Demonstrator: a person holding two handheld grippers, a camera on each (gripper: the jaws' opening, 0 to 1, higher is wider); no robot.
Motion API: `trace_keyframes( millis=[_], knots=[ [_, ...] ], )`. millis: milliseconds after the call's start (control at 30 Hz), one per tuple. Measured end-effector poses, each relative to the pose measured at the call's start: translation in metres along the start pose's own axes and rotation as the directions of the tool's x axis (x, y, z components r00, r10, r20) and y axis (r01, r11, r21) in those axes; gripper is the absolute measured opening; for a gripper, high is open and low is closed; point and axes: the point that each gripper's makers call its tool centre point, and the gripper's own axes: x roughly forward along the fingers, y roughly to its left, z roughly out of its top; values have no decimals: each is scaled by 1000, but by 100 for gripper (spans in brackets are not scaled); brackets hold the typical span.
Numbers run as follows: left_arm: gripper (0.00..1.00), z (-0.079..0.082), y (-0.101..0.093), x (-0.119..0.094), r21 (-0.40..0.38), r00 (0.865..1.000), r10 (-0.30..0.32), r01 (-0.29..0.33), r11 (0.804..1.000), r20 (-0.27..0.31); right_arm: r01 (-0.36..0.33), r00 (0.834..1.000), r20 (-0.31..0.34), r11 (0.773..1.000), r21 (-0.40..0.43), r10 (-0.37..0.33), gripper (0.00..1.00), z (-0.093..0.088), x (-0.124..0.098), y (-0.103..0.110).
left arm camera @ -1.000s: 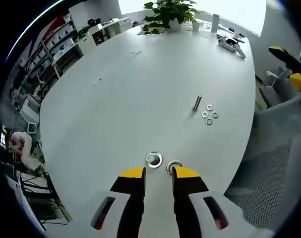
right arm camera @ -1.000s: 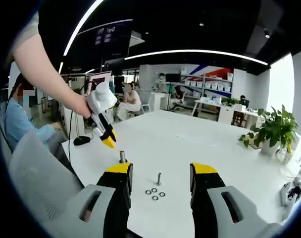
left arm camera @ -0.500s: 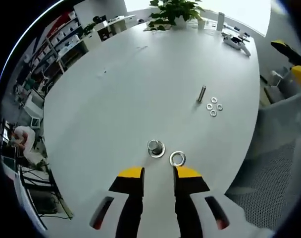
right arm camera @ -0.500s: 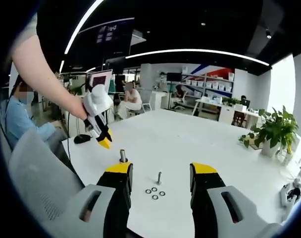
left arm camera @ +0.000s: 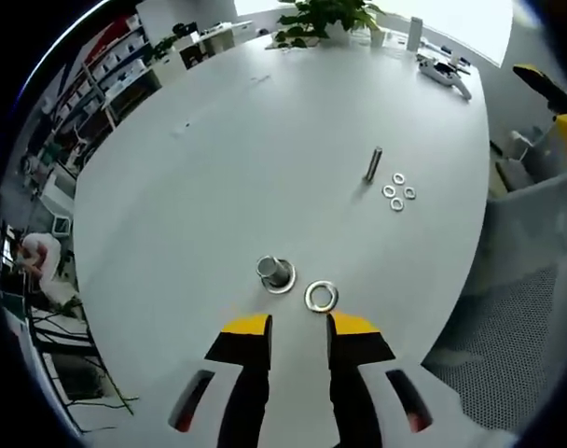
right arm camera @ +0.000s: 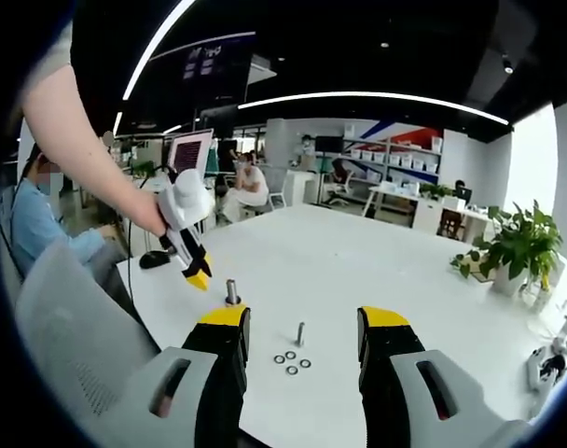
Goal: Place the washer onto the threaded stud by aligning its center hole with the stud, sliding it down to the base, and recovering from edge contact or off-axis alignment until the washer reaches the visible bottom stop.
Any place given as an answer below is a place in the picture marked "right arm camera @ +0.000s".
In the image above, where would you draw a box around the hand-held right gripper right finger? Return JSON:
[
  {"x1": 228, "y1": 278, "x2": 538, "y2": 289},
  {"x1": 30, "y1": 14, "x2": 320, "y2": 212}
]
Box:
[{"x1": 356, "y1": 305, "x2": 532, "y2": 448}]

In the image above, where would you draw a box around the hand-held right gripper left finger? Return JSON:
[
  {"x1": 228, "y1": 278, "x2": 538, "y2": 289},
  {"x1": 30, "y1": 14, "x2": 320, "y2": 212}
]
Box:
[{"x1": 85, "y1": 305, "x2": 253, "y2": 448}]

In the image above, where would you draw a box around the large steel threaded stud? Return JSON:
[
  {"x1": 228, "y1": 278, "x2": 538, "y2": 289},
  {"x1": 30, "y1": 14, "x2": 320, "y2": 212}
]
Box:
[{"x1": 223, "y1": 278, "x2": 244, "y2": 307}]

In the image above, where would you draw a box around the person's left hand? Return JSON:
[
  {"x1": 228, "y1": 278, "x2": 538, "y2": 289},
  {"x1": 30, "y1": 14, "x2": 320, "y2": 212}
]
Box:
[{"x1": 132, "y1": 189, "x2": 169, "y2": 236}]

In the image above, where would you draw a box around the black computer mouse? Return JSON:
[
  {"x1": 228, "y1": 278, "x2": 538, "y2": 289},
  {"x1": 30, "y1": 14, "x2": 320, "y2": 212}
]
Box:
[{"x1": 138, "y1": 250, "x2": 173, "y2": 271}]

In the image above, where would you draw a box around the white-framed monitor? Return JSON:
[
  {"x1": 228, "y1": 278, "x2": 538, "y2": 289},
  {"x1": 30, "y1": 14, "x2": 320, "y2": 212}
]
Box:
[{"x1": 166, "y1": 128, "x2": 215, "y2": 176}]

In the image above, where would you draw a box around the grey mesh office chair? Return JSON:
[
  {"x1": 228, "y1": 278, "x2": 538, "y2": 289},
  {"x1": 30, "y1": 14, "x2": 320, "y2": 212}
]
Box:
[{"x1": 14, "y1": 236, "x2": 164, "y2": 424}]

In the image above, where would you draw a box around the hanging black ceiling sign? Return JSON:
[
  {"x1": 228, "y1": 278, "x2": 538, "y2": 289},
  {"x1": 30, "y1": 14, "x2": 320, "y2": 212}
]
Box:
[{"x1": 147, "y1": 31, "x2": 257, "y2": 119}]

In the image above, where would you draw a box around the white controller device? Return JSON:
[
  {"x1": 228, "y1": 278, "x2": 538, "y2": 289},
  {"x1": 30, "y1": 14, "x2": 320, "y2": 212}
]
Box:
[{"x1": 526, "y1": 344, "x2": 567, "y2": 394}]

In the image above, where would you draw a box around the black shelf monitor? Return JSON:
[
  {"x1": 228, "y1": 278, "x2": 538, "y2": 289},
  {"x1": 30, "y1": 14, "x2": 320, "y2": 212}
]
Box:
[{"x1": 314, "y1": 134, "x2": 345, "y2": 155}]

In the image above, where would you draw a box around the white ceiling light strip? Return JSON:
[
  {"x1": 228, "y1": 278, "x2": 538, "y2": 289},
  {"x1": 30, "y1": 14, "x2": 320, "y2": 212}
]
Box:
[
  {"x1": 238, "y1": 91, "x2": 511, "y2": 127},
  {"x1": 122, "y1": 0, "x2": 197, "y2": 102}
]

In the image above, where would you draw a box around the potted green plant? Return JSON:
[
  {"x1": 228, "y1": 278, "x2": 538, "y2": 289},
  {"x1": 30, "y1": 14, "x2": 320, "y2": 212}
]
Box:
[{"x1": 449, "y1": 200, "x2": 565, "y2": 298}]

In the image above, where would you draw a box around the white storage desk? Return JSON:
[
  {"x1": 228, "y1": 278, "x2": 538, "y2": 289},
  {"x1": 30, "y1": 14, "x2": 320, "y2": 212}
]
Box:
[{"x1": 364, "y1": 184, "x2": 495, "y2": 240}]

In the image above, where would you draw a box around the shelf with white bins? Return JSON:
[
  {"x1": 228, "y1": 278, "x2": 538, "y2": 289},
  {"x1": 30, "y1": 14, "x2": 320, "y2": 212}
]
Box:
[{"x1": 343, "y1": 134, "x2": 444, "y2": 186}]

